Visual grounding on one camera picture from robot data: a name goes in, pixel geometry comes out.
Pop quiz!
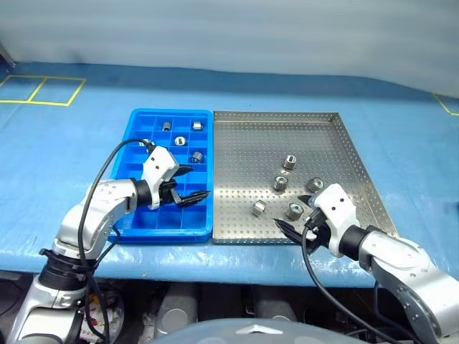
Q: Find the dark grey rounded shape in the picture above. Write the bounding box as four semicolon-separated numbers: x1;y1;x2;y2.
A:
256;297;298;323
153;285;198;340

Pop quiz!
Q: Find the grey dome with silver emblem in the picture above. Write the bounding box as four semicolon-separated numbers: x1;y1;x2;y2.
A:
150;318;359;344

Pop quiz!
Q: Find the blue compartment tray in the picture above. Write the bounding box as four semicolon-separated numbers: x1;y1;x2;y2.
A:
109;108;214;245

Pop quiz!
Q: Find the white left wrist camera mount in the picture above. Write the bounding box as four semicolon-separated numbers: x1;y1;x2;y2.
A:
141;145;179;211

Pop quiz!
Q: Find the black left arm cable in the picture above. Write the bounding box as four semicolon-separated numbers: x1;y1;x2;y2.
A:
77;138;157;344

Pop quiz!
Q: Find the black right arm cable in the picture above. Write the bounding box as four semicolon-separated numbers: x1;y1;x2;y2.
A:
301;220;395;344

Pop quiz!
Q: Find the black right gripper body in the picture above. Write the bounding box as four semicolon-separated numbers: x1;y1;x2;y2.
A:
303;209;330;252

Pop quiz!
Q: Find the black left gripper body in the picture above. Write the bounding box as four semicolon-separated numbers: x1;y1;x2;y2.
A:
158;167;181;207

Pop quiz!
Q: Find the grey metal frame post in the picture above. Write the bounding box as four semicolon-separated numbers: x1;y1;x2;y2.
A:
0;41;17;69

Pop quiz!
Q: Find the perforated metal tray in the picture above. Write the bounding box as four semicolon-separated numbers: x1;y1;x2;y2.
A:
211;110;400;247

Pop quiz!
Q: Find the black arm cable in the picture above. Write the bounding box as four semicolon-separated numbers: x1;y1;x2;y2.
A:
77;138;157;344
301;220;395;344

